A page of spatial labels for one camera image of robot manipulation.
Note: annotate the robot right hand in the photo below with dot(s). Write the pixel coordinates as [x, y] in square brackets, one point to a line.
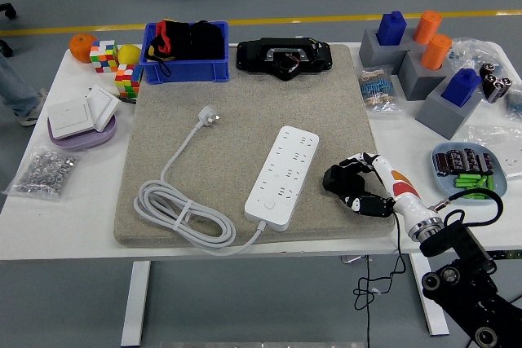
[401, 189]

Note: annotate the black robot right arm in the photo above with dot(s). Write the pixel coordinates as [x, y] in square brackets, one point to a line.
[461, 242]

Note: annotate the light blue plate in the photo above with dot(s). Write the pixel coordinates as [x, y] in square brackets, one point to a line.
[442, 179]

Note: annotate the green cylinder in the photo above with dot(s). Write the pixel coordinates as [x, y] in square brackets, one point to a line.
[491, 183]
[473, 197]
[469, 177]
[467, 183]
[481, 182]
[471, 189]
[487, 195]

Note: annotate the grey block holder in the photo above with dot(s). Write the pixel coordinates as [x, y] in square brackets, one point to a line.
[436, 115]
[375, 56]
[410, 40]
[416, 79]

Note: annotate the bag of resistors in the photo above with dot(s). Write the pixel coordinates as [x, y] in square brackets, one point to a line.
[377, 89]

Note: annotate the clear plastic bag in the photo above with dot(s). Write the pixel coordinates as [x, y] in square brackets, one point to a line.
[510, 148]

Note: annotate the blue square peg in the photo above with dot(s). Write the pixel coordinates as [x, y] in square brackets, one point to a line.
[461, 87]
[391, 28]

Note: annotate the black table control panel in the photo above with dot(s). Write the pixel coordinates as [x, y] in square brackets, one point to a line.
[507, 255]

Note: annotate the white table leg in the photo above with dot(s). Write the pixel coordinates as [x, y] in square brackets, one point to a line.
[438, 323]
[136, 303]

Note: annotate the orange cylinder peg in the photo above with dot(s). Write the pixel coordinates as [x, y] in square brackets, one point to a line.
[435, 52]
[427, 28]

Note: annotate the bag of blue parts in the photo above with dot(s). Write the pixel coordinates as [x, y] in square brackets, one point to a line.
[473, 52]
[514, 101]

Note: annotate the grey-brown mat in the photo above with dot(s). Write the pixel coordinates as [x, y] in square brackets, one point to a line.
[244, 99]

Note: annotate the black device housing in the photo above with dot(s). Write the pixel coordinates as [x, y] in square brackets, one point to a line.
[253, 54]

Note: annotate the blue plastic bin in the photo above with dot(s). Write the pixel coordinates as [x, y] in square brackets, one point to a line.
[183, 71]

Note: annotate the black and red cloth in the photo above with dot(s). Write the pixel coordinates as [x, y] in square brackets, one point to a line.
[191, 42]

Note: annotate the small dark metal object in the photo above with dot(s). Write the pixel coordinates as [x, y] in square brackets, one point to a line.
[128, 100]

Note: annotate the colourful puzzle cube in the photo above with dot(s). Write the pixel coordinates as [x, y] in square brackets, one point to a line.
[104, 56]
[127, 81]

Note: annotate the yellow lemon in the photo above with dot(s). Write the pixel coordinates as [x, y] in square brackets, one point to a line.
[129, 54]

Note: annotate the purple plate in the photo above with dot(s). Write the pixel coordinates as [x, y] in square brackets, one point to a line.
[81, 142]

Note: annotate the orange fruit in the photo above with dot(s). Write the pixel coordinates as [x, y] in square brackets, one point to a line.
[79, 48]

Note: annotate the bag of metal nuts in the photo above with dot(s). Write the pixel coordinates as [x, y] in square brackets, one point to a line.
[42, 173]

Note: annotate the person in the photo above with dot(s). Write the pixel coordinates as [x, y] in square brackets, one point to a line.
[12, 87]

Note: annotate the black office chair base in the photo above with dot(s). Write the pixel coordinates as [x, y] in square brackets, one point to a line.
[8, 10]

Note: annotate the small metal bracket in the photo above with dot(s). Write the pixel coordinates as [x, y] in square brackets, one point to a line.
[350, 259]

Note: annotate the white wall switch panel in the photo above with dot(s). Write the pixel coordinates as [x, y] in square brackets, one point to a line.
[69, 117]
[102, 105]

